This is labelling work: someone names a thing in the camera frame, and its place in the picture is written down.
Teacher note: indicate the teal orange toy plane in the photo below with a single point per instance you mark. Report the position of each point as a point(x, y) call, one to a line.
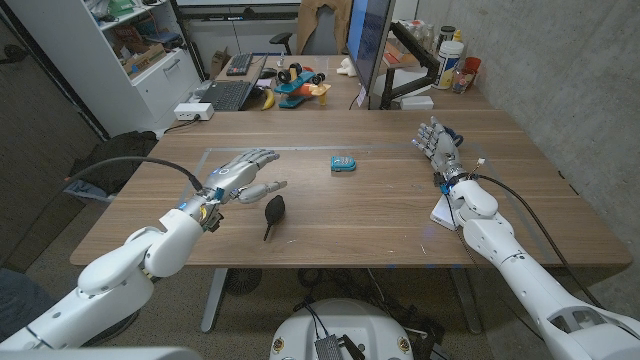
point(300, 87)

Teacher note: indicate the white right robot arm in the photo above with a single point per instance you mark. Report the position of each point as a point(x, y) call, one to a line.
point(525, 280)

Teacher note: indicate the black keyboard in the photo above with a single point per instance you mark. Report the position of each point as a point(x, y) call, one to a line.
point(240, 64)

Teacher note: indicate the dark lid bottle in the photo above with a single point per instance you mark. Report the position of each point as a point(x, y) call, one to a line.
point(446, 36)

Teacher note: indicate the yellow banana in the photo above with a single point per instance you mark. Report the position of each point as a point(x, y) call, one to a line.
point(269, 100)

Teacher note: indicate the brown jacket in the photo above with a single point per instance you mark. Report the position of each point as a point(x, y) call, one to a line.
point(342, 20)

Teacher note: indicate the white power strip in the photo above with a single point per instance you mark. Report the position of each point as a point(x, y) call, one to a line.
point(193, 111)

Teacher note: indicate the small teal case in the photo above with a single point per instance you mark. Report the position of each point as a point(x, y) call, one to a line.
point(343, 163)

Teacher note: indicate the dark blue mug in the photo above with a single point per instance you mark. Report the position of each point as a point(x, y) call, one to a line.
point(457, 137)

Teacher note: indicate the white plastic canister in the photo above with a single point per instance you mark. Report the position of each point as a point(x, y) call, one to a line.
point(447, 65)

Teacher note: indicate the flat white box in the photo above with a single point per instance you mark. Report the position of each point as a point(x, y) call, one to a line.
point(440, 216)

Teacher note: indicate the cardboard box with print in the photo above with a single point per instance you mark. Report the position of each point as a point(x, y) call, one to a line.
point(145, 60)

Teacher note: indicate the round black floor disc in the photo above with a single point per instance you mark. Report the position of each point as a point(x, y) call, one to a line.
point(242, 281)

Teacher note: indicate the black office chair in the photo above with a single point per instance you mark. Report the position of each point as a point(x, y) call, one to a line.
point(320, 35)

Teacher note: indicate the black laptop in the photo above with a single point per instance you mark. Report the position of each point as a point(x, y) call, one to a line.
point(227, 95)

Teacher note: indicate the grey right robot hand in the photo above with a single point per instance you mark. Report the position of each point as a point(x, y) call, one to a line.
point(444, 150)

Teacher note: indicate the plain small cardboard box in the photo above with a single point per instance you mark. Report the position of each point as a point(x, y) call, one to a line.
point(219, 62)

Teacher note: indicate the white shelf cabinet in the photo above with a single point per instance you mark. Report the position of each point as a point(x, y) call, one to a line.
point(90, 75)

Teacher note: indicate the red cup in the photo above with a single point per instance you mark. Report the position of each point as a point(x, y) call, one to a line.
point(472, 64)

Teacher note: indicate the grey table leg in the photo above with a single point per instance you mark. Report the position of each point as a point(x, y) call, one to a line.
point(466, 300)
point(214, 300)

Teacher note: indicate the clear glass jar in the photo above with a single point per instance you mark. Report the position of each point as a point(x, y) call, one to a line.
point(461, 81)

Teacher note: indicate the black rubber air blower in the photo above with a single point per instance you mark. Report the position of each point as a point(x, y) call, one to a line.
point(274, 210)

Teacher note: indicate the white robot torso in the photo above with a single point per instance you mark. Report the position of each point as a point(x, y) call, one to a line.
point(342, 325)

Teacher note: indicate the white crumpled item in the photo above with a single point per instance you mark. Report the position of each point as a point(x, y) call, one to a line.
point(346, 68)

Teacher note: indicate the small white box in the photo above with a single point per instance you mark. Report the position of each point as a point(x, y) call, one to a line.
point(416, 102)

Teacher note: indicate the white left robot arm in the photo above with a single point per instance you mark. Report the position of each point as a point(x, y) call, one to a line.
point(115, 280)

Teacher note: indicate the black computer mouse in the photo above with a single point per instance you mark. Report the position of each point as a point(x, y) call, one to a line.
point(268, 73)

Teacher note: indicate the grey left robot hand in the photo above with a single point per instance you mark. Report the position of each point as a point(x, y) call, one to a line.
point(235, 175)

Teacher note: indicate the large black monitor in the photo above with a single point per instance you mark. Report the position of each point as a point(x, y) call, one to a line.
point(367, 35)

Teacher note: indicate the black cloth bag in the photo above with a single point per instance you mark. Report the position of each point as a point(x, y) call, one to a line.
point(117, 150)

